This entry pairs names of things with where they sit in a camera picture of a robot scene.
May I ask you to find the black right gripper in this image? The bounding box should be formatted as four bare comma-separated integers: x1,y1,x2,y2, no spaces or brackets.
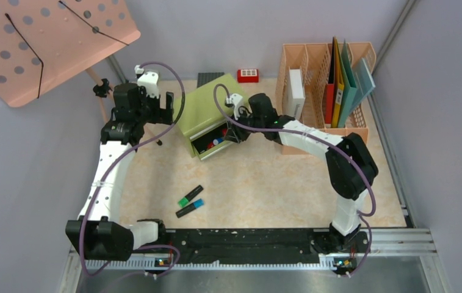
224,109,264,144

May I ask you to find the small blue glue bottle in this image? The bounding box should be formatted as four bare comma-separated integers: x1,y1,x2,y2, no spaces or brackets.
212,138,223,146

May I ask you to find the green metal drawer cabinet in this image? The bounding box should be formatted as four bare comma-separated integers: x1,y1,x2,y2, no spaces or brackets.
176,74,249,160

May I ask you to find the white paper booklet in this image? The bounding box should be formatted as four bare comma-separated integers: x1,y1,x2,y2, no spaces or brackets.
284,69,306,120

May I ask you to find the yellow plastic clip folder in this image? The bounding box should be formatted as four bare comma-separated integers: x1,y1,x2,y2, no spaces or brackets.
331,37,344,128

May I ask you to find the teal plastic folder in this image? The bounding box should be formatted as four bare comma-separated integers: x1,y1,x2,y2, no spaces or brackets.
337,41,358,128

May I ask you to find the light blue hardcover book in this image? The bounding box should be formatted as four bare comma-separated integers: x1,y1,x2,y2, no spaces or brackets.
350,58,376,114

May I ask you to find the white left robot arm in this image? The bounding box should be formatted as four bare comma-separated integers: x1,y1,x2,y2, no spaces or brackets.
65,82,174,261

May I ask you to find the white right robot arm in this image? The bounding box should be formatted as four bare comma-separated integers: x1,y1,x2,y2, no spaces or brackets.
225,93,378,251

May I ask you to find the gray lego baseplate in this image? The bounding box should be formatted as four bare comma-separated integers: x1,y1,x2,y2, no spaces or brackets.
197,72,225,88

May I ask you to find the red small box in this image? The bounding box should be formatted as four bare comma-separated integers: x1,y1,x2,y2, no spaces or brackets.
237,68,259,83

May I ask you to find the black blue highlighter marker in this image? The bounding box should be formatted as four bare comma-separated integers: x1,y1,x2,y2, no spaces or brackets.
176,199,204,219

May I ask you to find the beige plastic file organizer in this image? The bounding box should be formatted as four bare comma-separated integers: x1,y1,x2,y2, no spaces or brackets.
274,43,381,150

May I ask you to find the black green highlighter marker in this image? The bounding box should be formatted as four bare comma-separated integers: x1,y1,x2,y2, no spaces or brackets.
178,185,204,208

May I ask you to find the red folder in organizer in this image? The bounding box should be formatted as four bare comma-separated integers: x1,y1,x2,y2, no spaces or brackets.
323,37,336,126

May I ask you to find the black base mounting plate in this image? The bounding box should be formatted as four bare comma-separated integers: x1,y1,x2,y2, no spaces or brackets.
129,227,371,266

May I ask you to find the pink music stand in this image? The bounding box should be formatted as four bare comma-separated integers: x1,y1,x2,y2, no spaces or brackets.
0,1,140,120

